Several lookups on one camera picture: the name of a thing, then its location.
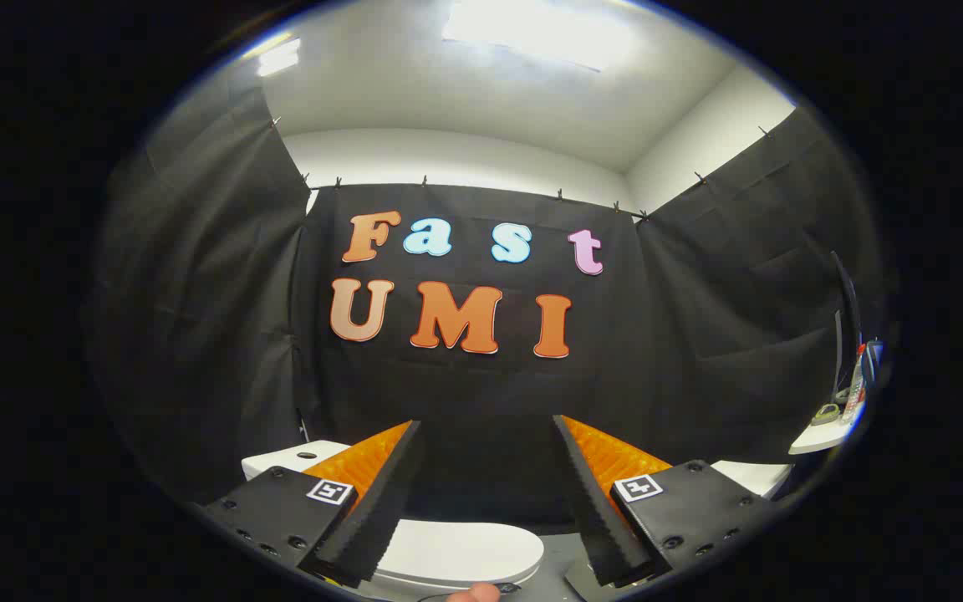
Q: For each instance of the white ceramic toilet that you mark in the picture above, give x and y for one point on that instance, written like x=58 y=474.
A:
x=281 y=460

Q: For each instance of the small ceiling light panel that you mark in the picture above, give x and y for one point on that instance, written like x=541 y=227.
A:
x=279 y=58

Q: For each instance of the white desk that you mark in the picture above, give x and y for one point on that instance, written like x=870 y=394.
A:
x=820 y=439

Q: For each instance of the dark computer monitor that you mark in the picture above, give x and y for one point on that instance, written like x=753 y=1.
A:
x=848 y=293

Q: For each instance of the large ceiling light panel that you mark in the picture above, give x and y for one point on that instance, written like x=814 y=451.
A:
x=532 y=33

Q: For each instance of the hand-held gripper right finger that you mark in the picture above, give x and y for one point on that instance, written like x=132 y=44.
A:
x=594 y=510

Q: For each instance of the clear bottle red cap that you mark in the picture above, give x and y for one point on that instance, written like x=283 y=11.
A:
x=856 y=385

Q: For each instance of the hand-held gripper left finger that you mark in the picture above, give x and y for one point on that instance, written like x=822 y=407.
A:
x=381 y=502

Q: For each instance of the grey tape roll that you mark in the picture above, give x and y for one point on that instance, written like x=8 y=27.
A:
x=826 y=414

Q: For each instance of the white drawer cabinet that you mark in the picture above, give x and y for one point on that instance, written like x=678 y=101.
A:
x=753 y=478

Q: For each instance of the black backdrop cloth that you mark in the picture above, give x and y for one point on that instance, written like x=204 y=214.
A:
x=465 y=393

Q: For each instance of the white toilet lid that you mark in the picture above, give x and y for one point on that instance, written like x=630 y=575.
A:
x=465 y=552

